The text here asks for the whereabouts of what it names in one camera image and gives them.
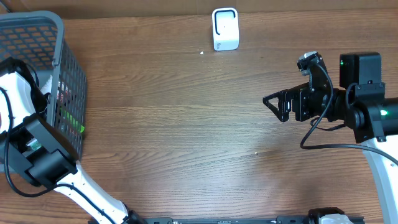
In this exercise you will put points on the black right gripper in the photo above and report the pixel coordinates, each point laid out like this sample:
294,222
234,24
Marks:
298,94

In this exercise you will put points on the green snack bag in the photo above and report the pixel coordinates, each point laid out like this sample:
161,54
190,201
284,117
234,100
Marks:
71,120

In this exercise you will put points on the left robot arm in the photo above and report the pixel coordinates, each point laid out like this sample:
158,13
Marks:
37,159

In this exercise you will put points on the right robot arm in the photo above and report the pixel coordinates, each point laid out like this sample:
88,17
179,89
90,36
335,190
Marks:
360,103

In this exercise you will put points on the white barcode scanner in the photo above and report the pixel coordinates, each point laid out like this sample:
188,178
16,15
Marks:
225,24

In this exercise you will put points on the gray plastic shopping basket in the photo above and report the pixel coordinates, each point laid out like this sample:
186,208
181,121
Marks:
38,39

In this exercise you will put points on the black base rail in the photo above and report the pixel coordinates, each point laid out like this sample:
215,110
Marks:
318,215

